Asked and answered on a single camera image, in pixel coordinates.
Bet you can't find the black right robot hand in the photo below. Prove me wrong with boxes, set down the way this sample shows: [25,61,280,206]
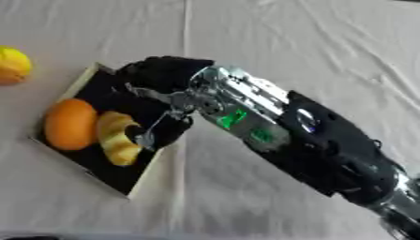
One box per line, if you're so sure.
[112,55,217,149]

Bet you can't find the tan cardboard box black inside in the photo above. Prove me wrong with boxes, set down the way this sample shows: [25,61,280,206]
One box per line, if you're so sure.
[27,61,183,200]

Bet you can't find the yellow toy croissant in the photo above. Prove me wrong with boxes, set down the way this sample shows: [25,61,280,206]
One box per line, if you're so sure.
[95,110,144,167]

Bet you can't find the orange toy fruit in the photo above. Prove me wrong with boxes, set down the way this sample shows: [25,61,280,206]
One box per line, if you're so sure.
[42,97,100,152]

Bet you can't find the yellow toy lemon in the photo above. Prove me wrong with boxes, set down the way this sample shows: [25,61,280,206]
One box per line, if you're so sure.
[0,45,35,86]

